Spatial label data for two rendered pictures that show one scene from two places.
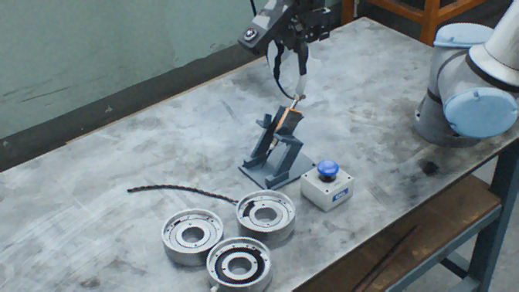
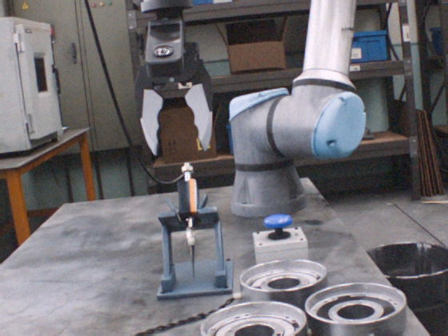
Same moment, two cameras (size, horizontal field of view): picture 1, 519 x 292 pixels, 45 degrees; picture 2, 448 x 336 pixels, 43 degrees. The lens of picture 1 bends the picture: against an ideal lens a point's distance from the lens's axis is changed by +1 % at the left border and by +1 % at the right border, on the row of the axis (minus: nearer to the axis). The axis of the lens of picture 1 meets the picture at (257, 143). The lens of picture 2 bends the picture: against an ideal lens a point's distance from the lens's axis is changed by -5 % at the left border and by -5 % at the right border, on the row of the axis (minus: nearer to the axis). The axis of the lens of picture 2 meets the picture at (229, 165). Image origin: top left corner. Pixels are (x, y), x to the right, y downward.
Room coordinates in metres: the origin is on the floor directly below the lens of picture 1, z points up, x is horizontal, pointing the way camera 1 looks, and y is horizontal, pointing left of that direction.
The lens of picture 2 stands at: (0.43, 0.55, 1.09)
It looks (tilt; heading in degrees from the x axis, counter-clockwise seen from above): 10 degrees down; 308
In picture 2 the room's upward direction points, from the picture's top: 6 degrees counter-clockwise
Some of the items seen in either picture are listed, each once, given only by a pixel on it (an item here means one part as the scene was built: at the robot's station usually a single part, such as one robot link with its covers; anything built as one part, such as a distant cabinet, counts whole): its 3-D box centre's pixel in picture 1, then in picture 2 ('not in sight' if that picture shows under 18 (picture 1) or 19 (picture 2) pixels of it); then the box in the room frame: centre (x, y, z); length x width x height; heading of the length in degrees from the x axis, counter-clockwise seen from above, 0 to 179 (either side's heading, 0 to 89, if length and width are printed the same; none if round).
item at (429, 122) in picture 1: (452, 106); (266, 183); (1.09, -0.41, 0.85); 0.15 x 0.15 x 0.10
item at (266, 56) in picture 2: not in sight; (253, 46); (2.84, -2.99, 1.19); 0.52 x 0.42 x 0.38; 38
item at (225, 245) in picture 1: (239, 269); (356, 318); (0.69, 0.03, 0.82); 0.10 x 0.10 x 0.04
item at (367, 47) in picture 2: not in sight; (346, 49); (2.33, -3.41, 1.11); 0.52 x 0.38 x 0.22; 38
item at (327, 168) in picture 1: (327, 174); (278, 233); (0.88, -0.13, 0.85); 0.04 x 0.04 x 0.05
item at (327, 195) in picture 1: (329, 184); (280, 249); (0.89, -0.13, 0.82); 0.08 x 0.07 x 0.05; 128
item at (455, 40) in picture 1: (463, 60); (263, 124); (1.08, -0.41, 0.97); 0.13 x 0.12 x 0.14; 174
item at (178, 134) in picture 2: not in sight; (188, 131); (3.25, -2.66, 0.64); 0.49 x 0.40 x 0.37; 43
